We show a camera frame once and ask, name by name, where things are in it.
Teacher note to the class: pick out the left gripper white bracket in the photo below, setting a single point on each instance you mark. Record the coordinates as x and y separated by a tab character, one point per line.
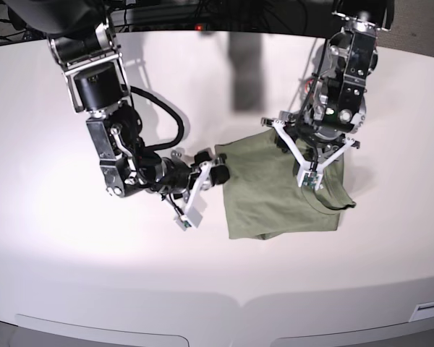
312	151

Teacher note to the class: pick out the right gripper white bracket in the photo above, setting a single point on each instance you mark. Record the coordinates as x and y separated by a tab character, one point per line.
180	183

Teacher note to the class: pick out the green T-shirt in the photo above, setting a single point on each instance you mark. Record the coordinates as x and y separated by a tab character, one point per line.
262	199

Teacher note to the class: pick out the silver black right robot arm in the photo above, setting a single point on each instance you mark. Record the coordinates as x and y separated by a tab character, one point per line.
82	41

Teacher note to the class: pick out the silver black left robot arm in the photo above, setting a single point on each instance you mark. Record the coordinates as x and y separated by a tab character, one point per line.
334	107

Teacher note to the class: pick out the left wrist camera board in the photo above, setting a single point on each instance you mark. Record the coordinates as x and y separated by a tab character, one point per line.
312	180

